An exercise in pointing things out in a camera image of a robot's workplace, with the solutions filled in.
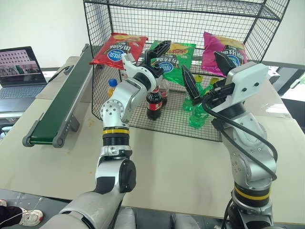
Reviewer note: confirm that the green chips bag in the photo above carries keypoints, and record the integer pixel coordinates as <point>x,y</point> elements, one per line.
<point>176,69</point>

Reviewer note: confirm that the green conveyor belt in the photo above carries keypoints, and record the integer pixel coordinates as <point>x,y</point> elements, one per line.
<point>62,100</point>

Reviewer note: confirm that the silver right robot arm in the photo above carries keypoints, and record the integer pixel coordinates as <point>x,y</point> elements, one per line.
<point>245,143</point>

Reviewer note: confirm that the small cola bottle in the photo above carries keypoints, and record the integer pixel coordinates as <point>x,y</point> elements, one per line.
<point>165,91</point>

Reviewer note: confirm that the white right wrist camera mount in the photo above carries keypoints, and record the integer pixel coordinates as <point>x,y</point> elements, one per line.
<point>247,78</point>

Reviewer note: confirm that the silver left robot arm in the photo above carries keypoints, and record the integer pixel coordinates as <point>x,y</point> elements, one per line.
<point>114,100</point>

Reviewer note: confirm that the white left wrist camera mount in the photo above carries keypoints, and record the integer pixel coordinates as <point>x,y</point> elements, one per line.
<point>133,69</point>

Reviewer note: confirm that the white and red sneaker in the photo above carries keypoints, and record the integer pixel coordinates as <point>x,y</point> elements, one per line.
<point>32,215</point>

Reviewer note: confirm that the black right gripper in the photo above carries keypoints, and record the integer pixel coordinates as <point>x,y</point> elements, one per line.
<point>218,91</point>

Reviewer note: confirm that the green soda bottle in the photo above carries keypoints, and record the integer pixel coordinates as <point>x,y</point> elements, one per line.
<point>197,119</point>
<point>188,105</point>

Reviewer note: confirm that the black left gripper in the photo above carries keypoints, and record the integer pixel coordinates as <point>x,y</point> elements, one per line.
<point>158,72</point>

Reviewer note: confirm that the large cola bottle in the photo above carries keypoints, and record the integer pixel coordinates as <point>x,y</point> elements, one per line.
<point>154,106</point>

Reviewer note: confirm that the dark trouser leg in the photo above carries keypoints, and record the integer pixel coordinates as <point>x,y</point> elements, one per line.
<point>10,214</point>

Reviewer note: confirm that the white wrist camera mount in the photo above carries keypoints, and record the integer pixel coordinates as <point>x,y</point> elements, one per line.
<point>133,69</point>
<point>247,78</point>

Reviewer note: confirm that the magenta chips bag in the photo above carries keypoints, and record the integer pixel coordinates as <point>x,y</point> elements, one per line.
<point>214,47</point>

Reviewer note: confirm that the grey rounded shape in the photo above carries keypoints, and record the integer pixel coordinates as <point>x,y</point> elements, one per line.
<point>186,221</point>
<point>127,218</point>

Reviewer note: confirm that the orange soda bottle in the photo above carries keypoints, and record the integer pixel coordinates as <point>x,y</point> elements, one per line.
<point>112,88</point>

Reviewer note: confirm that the black desk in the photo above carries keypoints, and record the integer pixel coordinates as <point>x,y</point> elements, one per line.
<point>293,102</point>

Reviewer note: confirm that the red chips bag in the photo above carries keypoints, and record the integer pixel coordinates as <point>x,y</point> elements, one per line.
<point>114,51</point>

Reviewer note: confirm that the grey laptop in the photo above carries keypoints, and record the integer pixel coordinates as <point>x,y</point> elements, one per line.
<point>19,71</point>

